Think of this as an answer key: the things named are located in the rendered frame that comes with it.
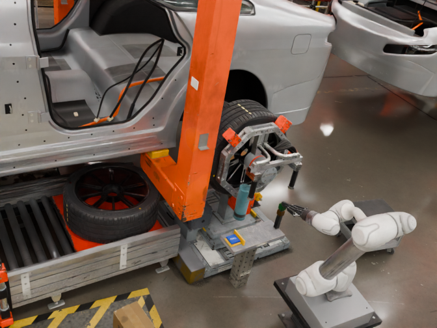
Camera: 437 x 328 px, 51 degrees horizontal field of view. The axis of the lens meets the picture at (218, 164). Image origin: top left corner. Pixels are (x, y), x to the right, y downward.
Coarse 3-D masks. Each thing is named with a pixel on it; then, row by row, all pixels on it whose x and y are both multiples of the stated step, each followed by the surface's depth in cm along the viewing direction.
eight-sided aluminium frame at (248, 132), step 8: (248, 128) 292; (256, 128) 297; (264, 128) 295; (272, 128) 299; (240, 136) 293; (248, 136) 290; (280, 136) 307; (240, 144) 291; (224, 152) 292; (232, 152) 292; (280, 152) 324; (224, 160) 292; (224, 168) 295; (280, 168) 327; (216, 176) 304; (224, 176) 300; (224, 184) 304; (264, 184) 328; (232, 192) 313; (256, 192) 328
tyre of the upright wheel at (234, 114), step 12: (228, 108) 305; (240, 108) 302; (252, 108) 303; (264, 108) 312; (228, 120) 296; (240, 120) 293; (252, 120) 297; (264, 120) 303; (216, 144) 293; (216, 156) 297; (216, 168) 303; (216, 180) 310; (228, 192) 324
